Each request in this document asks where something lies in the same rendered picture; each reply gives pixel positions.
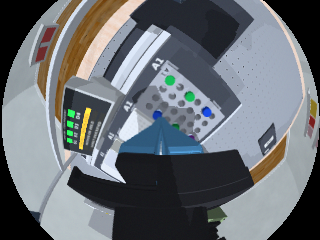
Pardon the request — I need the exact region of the white lab instrument with black keypad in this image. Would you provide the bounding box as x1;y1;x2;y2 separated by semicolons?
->
84;198;114;239

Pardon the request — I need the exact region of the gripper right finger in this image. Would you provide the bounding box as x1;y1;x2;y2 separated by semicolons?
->
161;117;204;155

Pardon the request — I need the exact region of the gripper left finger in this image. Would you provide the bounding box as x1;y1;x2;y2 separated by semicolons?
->
118;117;161;155

